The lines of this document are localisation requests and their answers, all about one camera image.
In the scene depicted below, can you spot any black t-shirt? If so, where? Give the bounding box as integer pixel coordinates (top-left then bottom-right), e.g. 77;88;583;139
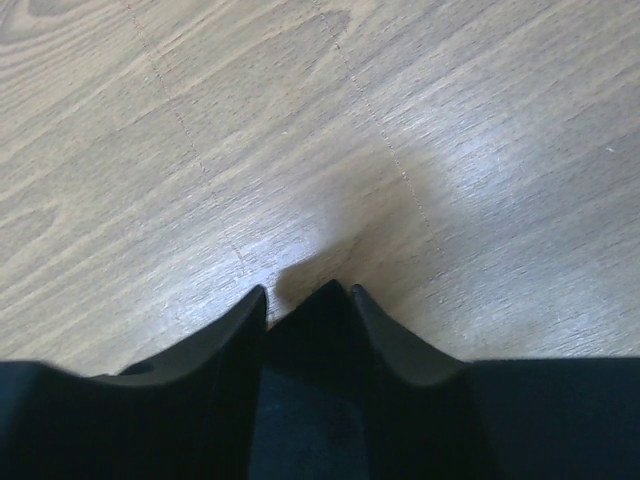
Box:
1;281;639;479

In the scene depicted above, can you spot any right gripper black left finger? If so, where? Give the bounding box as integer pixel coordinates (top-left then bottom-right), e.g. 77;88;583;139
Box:
99;286;267;479

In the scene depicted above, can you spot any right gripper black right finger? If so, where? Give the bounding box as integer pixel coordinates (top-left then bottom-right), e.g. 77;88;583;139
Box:
351;285;480;479

